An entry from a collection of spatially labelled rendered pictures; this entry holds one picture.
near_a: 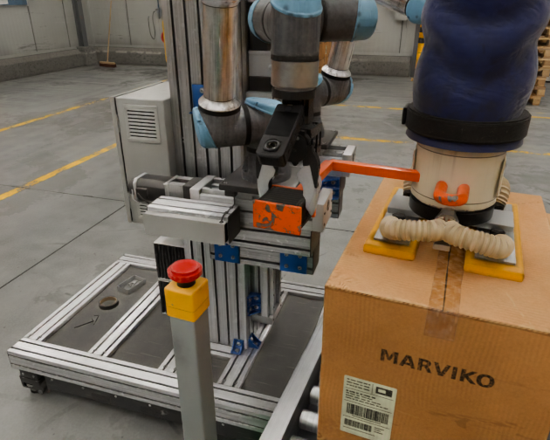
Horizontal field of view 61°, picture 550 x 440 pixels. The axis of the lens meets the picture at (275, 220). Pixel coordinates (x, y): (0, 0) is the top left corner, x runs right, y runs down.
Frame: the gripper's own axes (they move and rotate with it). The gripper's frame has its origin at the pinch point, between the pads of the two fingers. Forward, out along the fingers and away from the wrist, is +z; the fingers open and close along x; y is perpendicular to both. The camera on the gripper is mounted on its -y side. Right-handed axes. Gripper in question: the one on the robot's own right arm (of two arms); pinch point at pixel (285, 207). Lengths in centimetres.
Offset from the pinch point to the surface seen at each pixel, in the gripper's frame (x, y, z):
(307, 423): -2, 14, 66
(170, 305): 22.9, -4.8, 24.1
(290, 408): 2, 12, 60
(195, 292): 17.7, -3.5, 20.5
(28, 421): 115, 17, 121
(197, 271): 18.2, -1.2, 16.8
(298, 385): 3, 20, 60
